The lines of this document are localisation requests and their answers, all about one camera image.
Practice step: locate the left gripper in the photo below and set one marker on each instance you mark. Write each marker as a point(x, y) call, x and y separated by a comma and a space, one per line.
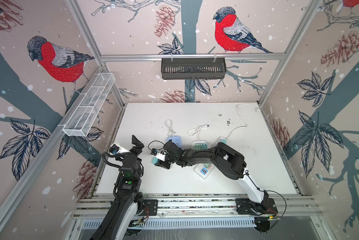
point(139, 145)

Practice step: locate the blue square power socket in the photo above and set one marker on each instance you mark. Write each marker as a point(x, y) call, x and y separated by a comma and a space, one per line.
point(176, 140)

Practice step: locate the green plug adapter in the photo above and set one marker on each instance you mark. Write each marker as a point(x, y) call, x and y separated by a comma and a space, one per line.
point(197, 146)

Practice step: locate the white square power socket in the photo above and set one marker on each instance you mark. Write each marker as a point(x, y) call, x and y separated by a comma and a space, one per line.
point(198, 142)

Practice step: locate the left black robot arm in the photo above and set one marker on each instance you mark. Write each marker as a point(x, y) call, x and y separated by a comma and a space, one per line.
point(128, 199)

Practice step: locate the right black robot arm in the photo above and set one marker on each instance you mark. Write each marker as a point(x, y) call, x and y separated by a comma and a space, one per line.
point(232, 165)

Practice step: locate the white colourful power strip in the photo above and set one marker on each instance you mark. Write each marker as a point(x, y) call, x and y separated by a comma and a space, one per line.
point(202, 171)

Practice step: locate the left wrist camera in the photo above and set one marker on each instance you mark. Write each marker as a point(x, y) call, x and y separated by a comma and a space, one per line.
point(116, 149)

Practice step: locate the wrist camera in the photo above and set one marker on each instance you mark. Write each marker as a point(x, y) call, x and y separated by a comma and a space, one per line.
point(160, 155)
point(116, 149)

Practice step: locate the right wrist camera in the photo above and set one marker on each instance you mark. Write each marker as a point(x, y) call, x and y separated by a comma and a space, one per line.
point(160, 155)

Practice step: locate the white wire mesh shelf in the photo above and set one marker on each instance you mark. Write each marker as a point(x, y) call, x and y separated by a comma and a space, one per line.
point(86, 112)

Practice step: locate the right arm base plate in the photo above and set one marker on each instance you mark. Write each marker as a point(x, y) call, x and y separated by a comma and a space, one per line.
point(265, 207)

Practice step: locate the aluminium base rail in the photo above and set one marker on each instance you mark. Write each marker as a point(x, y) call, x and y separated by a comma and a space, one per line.
point(168, 205)

